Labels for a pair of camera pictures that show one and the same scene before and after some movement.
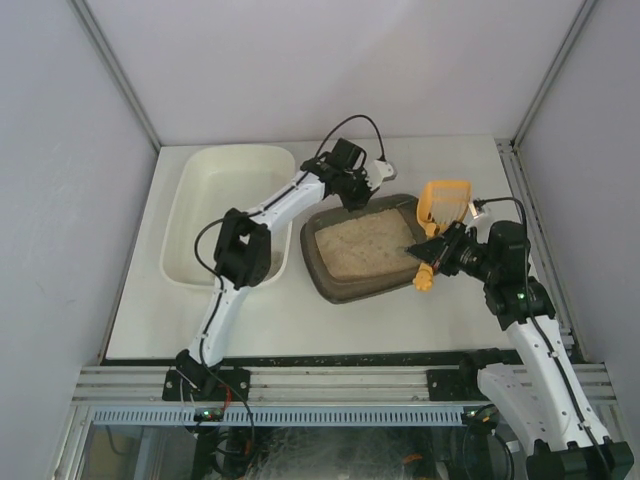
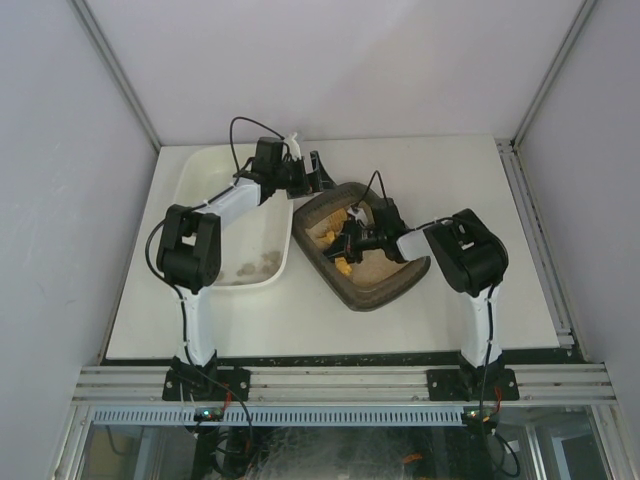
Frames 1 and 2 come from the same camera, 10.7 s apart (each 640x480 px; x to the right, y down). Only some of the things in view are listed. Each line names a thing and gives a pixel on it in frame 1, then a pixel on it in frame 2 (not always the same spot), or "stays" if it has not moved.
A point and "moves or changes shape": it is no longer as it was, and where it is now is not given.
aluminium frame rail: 297,383 stays
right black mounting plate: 455,385 stays
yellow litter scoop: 440,204 → 337,220
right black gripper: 446,254 → 350,244
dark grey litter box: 351,254 moves or changes shape
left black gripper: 355,189 → 305,175
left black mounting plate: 233,384 stays
